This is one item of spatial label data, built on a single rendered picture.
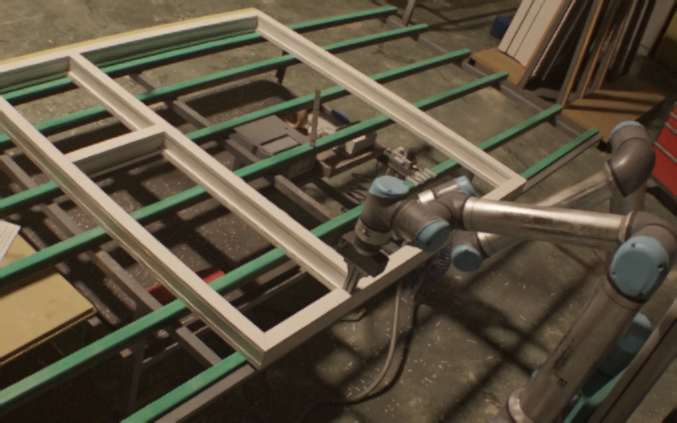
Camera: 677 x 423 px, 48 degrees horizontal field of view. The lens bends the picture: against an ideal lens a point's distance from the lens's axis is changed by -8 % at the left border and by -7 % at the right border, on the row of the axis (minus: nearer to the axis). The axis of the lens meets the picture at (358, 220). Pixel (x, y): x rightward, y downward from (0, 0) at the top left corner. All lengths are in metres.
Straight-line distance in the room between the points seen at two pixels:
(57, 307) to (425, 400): 1.65
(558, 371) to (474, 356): 1.81
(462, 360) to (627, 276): 2.00
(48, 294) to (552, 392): 1.42
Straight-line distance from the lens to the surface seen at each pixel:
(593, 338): 1.80
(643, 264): 1.68
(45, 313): 2.33
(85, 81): 2.91
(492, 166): 3.10
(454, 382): 3.50
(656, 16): 9.21
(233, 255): 2.72
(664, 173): 5.73
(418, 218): 1.94
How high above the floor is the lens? 2.30
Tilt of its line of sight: 34 degrees down
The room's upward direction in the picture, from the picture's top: 22 degrees clockwise
